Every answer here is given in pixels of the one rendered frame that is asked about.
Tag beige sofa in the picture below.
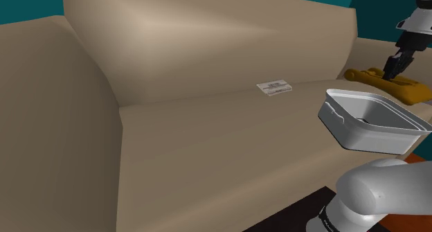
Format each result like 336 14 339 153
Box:
0 0 432 232

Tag grey plastic bin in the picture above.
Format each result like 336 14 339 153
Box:
317 88 432 156

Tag yellow plush toy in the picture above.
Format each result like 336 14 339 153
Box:
343 67 432 107

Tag white printed card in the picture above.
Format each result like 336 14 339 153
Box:
256 78 294 97

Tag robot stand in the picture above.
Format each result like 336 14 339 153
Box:
242 185 339 232

